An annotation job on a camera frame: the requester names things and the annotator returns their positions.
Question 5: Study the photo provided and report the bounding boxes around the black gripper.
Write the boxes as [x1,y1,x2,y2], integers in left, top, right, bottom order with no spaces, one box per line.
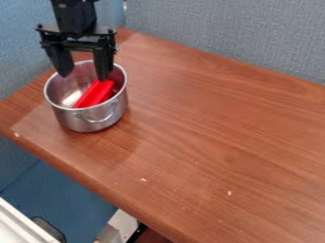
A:
[35,0,117,81]

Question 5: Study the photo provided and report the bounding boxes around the red block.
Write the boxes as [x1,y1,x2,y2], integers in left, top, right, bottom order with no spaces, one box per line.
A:
[72,80,113,108]

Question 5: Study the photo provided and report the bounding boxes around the metal pot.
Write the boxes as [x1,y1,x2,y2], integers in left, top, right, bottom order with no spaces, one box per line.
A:
[42,60,128,133]

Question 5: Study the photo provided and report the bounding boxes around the white furniture edge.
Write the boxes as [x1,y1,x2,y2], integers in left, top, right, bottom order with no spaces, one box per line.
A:
[0,197,60,243]

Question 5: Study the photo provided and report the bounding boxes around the white table leg bracket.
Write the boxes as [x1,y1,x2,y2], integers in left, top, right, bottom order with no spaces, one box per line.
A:
[92,209,138,243]

